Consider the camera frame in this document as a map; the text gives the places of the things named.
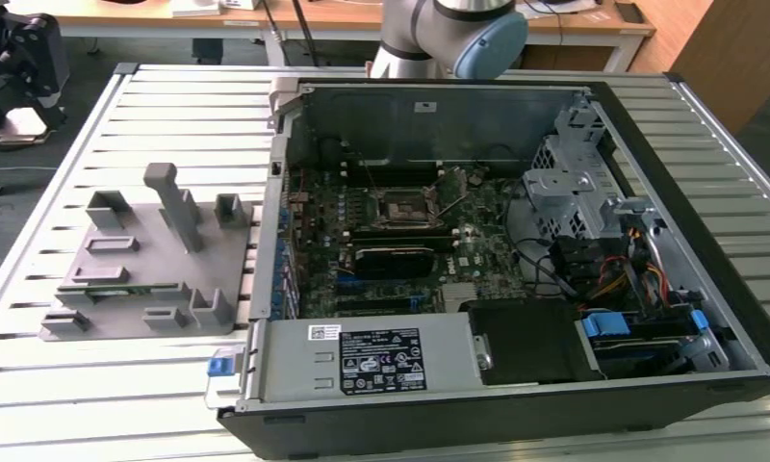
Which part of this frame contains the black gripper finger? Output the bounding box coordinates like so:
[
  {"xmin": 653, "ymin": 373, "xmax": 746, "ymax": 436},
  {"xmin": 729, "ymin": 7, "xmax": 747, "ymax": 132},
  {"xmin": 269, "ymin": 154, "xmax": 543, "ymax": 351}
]
[{"xmin": 35, "ymin": 90, "xmax": 66, "ymax": 129}]

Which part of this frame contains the silver CPU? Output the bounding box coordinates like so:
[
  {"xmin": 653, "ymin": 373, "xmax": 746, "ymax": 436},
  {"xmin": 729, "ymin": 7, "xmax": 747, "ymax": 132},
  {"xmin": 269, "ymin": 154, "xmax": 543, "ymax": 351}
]
[{"xmin": 0, "ymin": 106, "xmax": 51, "ymax": 146}]

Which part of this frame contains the metal socket cover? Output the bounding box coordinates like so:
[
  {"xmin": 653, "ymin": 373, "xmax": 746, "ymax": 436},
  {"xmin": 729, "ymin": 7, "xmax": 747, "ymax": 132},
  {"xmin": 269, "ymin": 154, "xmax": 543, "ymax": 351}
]
[{"xmin": 426, "ymin": 165, "xmax": 473, "ymax": 220}]

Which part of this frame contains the CPU socket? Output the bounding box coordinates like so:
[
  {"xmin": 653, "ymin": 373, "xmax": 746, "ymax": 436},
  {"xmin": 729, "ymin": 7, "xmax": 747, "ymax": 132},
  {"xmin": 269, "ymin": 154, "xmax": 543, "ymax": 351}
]
[{"xmin": 369, "ymin": 186, "xmax": 445, "ymax": 228}]

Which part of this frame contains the white box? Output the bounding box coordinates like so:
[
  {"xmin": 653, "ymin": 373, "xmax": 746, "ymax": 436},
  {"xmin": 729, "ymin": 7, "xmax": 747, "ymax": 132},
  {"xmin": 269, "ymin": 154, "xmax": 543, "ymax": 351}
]
[{"xmin": 170, "ymin": 0, "xmax": 223, "ymax": 19}]

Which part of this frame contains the grey parts rack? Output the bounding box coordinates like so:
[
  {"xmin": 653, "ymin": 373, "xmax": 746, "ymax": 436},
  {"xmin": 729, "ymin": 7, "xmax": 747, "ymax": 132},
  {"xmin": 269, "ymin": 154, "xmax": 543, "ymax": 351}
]
[{"xmin": 37, "ymin": 162, "xmax": 259, "ymax": 344}]

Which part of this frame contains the blue plastic latch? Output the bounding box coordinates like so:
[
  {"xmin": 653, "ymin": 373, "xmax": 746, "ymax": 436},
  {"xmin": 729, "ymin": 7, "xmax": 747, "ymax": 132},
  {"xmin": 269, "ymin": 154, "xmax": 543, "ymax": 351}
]
[{"xmin": 206, "ymin": 346, "xmax": 237, "ymax": 380}]

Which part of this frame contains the black graphics card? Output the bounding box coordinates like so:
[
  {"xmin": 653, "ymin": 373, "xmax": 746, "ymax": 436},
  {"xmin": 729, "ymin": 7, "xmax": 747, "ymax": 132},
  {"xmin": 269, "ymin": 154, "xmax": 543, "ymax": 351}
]
[{"xmin": 350, "ymin": 244, "xmax": 438, "ymax": 281}]

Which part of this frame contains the silver power supply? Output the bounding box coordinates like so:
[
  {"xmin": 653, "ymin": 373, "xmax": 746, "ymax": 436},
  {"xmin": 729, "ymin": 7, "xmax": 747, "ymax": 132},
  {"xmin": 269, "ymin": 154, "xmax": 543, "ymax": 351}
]
[{"xmin": 246, "ymin": 315, "xmax": 489, "ymax": 403}]

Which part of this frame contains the black expansion slot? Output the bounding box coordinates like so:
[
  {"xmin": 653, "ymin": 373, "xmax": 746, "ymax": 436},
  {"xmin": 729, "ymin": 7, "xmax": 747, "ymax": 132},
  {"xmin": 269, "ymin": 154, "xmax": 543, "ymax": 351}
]
[{"xmin": 334, "ymin": 297, "xmax": 430, "ymax": 313}]

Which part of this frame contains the green motherboard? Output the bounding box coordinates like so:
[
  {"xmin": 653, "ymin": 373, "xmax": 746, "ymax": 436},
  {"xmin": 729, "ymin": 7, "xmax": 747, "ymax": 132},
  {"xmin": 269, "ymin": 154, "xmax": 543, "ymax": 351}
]
[{"xmin": 279, "ymin": 161, "xmax": 535, "ymax": 321}]

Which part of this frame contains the silver chipset heatsink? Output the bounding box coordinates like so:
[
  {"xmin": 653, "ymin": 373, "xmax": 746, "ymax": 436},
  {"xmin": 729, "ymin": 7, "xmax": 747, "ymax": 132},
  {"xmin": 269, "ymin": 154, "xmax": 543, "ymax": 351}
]
[{"xmin": 439, "ymin": 282, "xmax": 483, "ymax": 314}]

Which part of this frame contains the silver metal latch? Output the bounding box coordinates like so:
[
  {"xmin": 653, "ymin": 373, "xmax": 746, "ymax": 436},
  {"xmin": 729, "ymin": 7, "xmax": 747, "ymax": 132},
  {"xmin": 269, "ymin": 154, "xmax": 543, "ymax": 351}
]
[{"xmin": 471, "ymin": 333, "xmax": 497, "ymax": 372}]

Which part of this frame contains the black PC case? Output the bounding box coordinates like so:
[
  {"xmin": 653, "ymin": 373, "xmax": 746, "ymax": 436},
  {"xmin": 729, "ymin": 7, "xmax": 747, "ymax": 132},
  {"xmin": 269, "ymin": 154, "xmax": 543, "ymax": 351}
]
[{"xmin": 215, "ymin": 71, "xmax": 770, "ymax": 461}]

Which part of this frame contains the black plastic cover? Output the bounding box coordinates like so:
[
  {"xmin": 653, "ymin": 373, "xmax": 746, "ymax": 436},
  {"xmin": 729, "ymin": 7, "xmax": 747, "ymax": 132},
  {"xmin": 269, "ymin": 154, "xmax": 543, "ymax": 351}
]
[{"xmin": 466, "ymin": 296, "xmax": 603, "ymax": 387}]

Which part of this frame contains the wooden desk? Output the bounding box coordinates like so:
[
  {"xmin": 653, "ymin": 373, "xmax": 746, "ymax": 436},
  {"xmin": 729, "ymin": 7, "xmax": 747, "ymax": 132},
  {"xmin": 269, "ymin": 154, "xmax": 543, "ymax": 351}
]
[{"xmin": 0, "ymin": 0, "xmax": 657, "ymax": 73}]

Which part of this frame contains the black phone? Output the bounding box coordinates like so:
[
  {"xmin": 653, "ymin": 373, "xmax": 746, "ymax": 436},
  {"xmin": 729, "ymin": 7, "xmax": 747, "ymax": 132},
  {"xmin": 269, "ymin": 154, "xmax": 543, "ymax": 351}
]
[{"xmin": 614, "ymin": 2, "xmax": 647, "ymax": 24}]

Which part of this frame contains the blue disk carrier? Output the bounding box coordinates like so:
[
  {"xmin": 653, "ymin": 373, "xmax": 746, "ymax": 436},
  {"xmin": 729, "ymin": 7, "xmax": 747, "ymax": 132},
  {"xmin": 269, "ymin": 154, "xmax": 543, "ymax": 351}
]
[{"xmin": 579, "ymin": 311, "xmax": 631, "ymax": 344}]

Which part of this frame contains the wooden cabinet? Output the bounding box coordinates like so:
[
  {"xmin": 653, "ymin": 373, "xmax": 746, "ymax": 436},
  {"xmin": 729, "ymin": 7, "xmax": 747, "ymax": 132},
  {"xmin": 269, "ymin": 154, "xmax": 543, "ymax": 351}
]
[{"xmin": 627, "ymin": 0, "xmax": 770, "ymax": 137}]

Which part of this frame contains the yellow and red wire bundle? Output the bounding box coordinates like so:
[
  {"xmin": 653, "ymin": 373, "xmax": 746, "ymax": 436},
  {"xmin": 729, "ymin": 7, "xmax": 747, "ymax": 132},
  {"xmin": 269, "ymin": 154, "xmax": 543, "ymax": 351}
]
[{"xmin": 577, "ymin": 225, "xmax": 679, "ymax": 312}]

